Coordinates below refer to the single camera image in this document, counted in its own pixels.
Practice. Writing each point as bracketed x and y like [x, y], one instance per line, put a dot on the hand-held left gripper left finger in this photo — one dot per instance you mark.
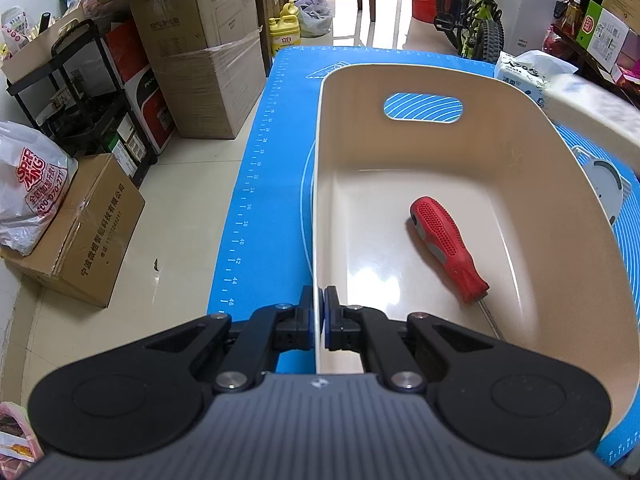
[312, 321]

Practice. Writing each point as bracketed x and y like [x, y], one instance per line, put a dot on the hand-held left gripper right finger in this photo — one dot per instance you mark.
[328, 321]

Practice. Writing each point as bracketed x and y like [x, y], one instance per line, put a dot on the cream plastic storage bin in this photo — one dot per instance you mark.
[400, 160]

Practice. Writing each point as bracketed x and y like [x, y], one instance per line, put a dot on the white round bracket device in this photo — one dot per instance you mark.
[602, 180]

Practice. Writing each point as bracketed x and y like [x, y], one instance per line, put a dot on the blue silicone mat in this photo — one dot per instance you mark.
[270, 160]

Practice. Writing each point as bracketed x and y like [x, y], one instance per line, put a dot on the brown cardboard box black print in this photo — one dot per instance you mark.
[95, 240]

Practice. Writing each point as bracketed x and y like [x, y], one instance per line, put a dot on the large film-wrapped cardboard box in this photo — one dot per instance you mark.
[210, 95]

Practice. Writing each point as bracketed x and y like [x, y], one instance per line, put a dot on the red and white appliance box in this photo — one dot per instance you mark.
[150, 110]

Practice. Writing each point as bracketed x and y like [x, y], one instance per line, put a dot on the yellow detergent bottle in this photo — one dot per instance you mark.
[282, 37]
[290, 10]

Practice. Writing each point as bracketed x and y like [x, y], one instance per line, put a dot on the black shelf cart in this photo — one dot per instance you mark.
[85, 132]

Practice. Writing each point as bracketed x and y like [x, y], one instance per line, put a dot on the translucent plastic bag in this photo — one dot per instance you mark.
[314, 15]

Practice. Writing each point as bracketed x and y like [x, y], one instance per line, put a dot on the white tissue pack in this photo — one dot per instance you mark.
[520, 77]

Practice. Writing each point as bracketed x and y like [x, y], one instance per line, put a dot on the white plastic bag red print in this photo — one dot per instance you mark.
[30, 185]

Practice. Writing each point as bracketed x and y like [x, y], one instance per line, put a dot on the wooden cabinet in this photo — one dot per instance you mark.
[265, 10]

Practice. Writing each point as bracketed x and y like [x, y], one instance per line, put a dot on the pink snack packet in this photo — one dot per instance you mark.
[15, 435]

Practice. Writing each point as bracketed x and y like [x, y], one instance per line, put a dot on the green and black bicycle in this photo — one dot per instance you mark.
[475, 20]

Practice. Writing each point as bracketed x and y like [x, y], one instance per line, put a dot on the brown cardboard box blue print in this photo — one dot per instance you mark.
[200, 5]

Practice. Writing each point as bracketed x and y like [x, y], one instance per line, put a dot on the brown paper bag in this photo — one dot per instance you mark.
[40, 50]

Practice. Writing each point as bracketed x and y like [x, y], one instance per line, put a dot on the orange drink bottle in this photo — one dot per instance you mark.
[572, 17]

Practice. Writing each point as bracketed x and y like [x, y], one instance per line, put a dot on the green and white box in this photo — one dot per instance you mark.
[602, 35]

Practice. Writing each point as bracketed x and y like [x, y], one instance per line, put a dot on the pink box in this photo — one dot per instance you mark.
[627, 57]

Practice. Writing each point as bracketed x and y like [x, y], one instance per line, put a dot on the white snack bag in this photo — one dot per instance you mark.
[15, 27]

